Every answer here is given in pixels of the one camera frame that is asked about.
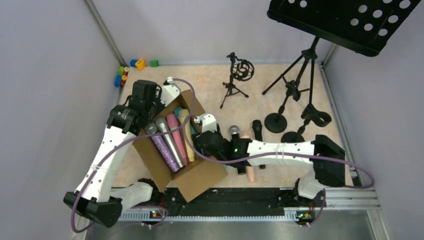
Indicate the black round-base stand with holder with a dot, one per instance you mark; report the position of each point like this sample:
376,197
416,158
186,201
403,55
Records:
309,114

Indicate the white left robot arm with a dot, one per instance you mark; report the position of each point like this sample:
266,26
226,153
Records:
94,198

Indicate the blue toy block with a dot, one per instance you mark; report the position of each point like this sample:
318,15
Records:
133,63

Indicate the black music stand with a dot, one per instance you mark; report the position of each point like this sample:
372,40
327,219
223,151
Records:
376,36

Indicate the green cylinder toy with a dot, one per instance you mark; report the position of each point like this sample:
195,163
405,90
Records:
122,71

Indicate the green toy block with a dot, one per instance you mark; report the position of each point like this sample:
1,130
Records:
154,63

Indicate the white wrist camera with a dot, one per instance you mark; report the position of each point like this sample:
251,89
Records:
169,91
207,122

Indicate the purple glitter microphone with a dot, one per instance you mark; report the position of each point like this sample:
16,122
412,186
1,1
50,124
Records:
159,142

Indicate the black shock mount tripod stand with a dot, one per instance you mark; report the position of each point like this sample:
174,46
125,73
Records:
241,70

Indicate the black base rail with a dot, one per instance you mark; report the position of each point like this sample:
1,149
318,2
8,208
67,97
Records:
232,205

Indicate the cream yellow microphone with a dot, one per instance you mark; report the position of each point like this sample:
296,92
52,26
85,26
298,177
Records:
184,118

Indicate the black round-base stand with clip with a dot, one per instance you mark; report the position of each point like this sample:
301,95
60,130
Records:
275,122

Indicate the red cylinder toy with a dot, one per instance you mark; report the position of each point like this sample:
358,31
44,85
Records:
125,71

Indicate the silver grey microphone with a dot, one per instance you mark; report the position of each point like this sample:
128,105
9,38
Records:
162,126

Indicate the blue cylinder toy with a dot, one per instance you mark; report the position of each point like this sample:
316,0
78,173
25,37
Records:
118,80

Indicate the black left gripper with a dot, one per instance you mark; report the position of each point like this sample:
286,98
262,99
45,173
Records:
145,112

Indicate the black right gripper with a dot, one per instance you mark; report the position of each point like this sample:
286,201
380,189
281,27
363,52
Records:
201,142

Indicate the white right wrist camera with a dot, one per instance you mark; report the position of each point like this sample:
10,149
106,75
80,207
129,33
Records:
207,122

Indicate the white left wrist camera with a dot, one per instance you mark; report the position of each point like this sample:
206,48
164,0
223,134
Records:
169,91

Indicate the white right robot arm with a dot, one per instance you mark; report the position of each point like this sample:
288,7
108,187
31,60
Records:
322,158

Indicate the black microphone silver grille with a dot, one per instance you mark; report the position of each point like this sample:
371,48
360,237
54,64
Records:
237,149

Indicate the brown cardboard box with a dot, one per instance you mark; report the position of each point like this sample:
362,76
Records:
193,179

